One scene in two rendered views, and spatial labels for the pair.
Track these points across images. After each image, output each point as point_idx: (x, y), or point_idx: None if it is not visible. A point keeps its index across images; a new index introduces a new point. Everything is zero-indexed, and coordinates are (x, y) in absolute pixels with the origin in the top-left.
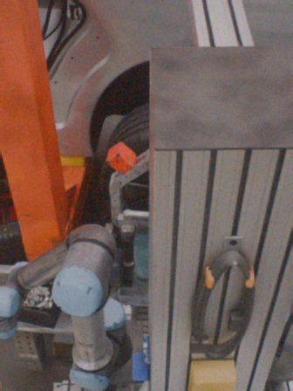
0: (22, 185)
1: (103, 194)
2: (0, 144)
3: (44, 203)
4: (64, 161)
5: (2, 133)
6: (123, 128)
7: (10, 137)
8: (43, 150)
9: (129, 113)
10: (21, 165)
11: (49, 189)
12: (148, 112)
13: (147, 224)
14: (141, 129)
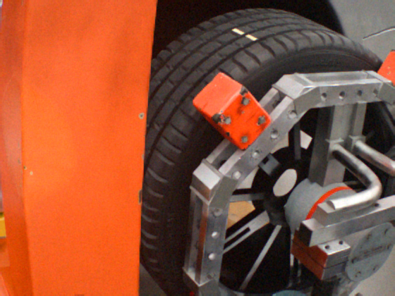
0: (62, 201)
1: (155, 243)
2: (29, 50)
3: (113, 254)
4: (0, 226)
5: (44, 8)
6: (173, 75)
7: (63, 16)
8: (148, 48)
9: (160, 53)
10: (73, 121)
11: (135, 198)
12: (217, 32)
13: (364, 223)
14: (235, 53)
